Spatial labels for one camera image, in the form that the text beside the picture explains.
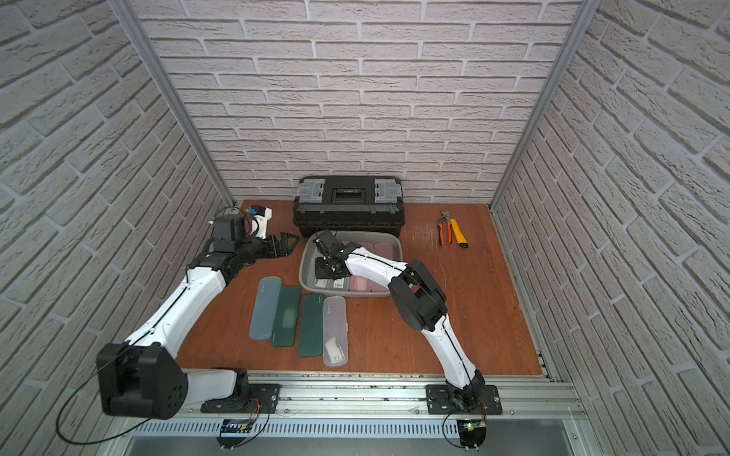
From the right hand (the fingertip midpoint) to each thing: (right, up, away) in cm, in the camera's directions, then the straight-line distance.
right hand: (324, 270), depth 96 cm
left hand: (-7, +13, -14) cm, 20 cm away
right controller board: (+42, -38, -25) cm, 62 cm away
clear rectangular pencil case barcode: (+5, -4, -3) cm, 7 cm away
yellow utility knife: (+51, +10, +11) cm, 53 cm away
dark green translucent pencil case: (-10, -17, -11) cm, 22 cm away
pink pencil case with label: (+13, -4, -2) cm, 14 cm away
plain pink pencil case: (+22, +7, +7) cm, 24 cm away
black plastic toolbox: (+8, +24, +2) cm, 25 cm away
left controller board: (-20, -38, -23) cm, 48 cm away
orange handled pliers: (+47, +20, +19) cm, 54 cm away
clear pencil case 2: (0, -4, -1) cm, 4 cm away
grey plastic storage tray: (-6, -1, 0) cm, 6 cm away
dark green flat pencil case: (-2, -16, -10) cm, 19 cm away
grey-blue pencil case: (-18, -11, -5) cm, 22 cm away
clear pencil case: (+5, -18, -10) cm, 21 cm away
